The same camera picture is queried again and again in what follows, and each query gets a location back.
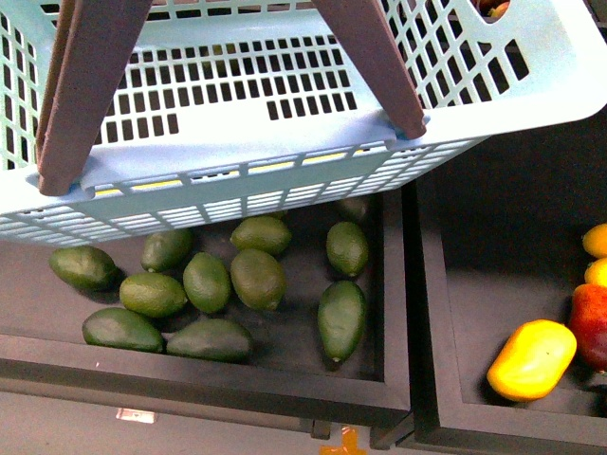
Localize light green plastic basket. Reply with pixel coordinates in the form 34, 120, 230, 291
1, 1, 606, 247

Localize brown basket handle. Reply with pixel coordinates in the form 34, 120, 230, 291
36, 1, 426, 196

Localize yellow mango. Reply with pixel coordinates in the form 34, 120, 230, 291
486, 319, 577, 402

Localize red mango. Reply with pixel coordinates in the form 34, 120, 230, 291
568, 283, 606, 374

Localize green lime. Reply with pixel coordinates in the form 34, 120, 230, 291
230, 248, 286, 311
182, 252, 231, 314
119, 272, 188, 319

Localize green avocado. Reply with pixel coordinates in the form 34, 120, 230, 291
317, 281, 367, 363
166, 318, 253, 363
82, 307, 164, 354
48, 246, 120, 291

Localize black produce display shelf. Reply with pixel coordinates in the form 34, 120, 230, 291
1, 113, 606, 454

